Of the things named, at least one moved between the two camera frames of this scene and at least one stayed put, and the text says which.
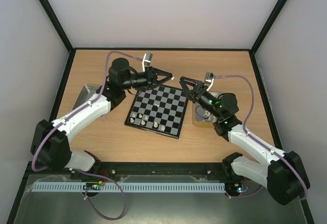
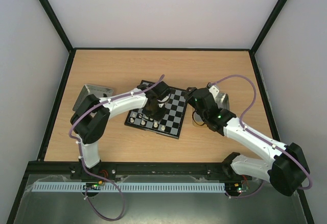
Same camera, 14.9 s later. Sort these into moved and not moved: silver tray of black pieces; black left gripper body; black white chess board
Moved: black left gripper body
Not moved: black white chess board; silver tray of black pieces
